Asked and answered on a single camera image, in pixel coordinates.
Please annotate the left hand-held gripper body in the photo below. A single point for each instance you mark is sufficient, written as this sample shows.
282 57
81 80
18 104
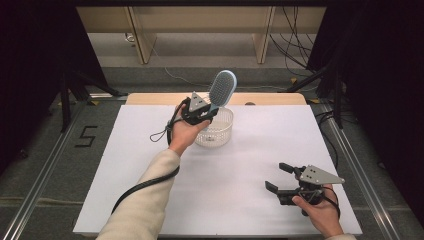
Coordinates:
196 111

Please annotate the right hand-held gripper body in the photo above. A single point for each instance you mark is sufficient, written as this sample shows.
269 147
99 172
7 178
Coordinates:
310 186

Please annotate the white plastic basket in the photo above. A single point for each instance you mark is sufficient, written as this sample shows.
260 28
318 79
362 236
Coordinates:
218 131

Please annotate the light blue hairbrush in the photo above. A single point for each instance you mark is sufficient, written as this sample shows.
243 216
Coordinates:
222 87

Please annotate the person's left hand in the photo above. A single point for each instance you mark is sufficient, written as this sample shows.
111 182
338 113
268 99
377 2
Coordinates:
185 133

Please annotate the person's right hand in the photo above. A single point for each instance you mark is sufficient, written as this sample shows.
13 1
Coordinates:
318 216

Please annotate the white table cover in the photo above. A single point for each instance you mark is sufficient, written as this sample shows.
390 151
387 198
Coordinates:
233 193

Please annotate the wooden table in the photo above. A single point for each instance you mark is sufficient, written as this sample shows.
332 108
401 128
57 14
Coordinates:
276 99

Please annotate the black metal stand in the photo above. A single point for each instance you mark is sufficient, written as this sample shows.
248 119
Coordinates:
337 100
65 100

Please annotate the beige wooden desk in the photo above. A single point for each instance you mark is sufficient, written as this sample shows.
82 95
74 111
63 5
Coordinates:
200 18

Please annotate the dark curtain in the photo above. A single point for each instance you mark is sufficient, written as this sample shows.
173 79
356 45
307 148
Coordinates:
30 66
386 83

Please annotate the aluminium floor rail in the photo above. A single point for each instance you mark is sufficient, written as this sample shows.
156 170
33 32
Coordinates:
43 180
363 180

